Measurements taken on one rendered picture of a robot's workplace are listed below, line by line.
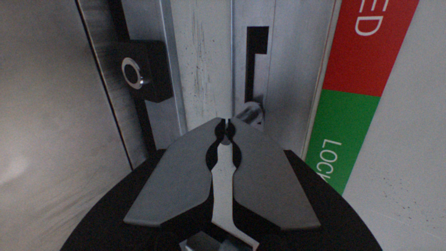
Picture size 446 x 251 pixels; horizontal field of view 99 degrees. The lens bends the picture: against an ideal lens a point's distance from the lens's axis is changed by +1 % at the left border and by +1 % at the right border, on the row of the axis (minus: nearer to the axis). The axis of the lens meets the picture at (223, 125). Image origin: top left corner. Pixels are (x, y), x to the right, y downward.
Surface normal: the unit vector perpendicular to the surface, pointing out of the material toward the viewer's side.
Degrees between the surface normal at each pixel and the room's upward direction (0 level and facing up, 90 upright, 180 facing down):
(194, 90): 90
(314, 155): 90
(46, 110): 0
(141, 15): 90
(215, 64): 90
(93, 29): 0
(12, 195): 0
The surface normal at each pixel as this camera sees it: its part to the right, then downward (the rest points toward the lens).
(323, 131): -0.54, 0.42
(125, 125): 0.84, 0.24
